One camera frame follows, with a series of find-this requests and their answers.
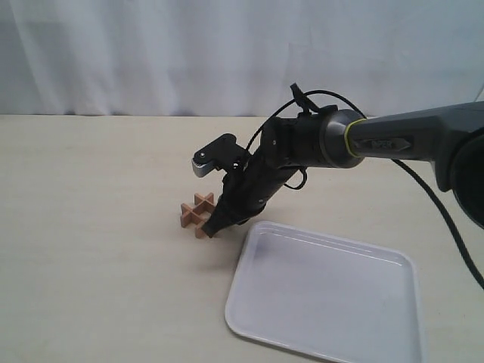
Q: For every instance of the white cloth backdrop curtain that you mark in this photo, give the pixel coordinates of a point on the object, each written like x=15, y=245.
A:
x=236, y=58

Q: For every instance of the wooden notched piece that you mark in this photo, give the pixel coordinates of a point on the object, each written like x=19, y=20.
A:
x=198, y=213
x=204, y=204
x=189, y=217

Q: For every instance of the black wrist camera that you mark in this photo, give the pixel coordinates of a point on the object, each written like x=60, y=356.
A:
x=223, y=153

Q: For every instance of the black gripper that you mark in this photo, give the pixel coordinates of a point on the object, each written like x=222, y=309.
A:
x=257, y=185

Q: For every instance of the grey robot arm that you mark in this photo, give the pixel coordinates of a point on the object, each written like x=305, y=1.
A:
x=449, y=138

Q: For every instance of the white plastic tray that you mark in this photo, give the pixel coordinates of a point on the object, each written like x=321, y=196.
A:
x=327, y=297

